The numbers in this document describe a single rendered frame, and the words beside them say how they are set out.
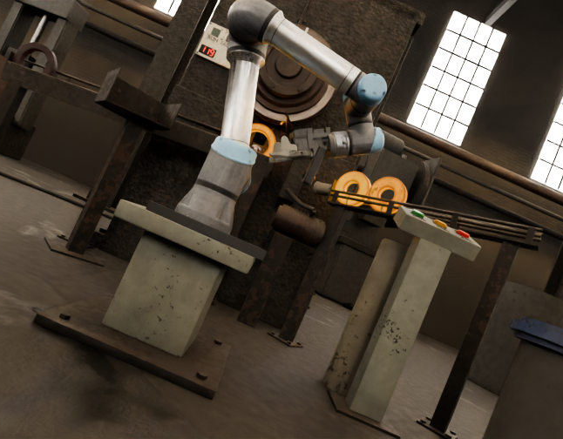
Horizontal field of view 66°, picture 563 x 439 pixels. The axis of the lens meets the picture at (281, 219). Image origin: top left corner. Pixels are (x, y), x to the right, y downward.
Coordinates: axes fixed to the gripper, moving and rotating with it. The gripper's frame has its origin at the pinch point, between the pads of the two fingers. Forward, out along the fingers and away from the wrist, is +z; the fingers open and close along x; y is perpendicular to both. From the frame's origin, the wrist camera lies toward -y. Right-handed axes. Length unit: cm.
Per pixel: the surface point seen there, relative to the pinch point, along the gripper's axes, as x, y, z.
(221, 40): -96, 69, 0
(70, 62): -750, 284, 231
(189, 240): 27.3, -17.8, 22.9
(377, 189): -46, -13, -52
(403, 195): -38, -17, -59
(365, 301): -8, -48, -28
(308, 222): -54, -24, -23
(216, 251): 28.3, -20.8, 17.5
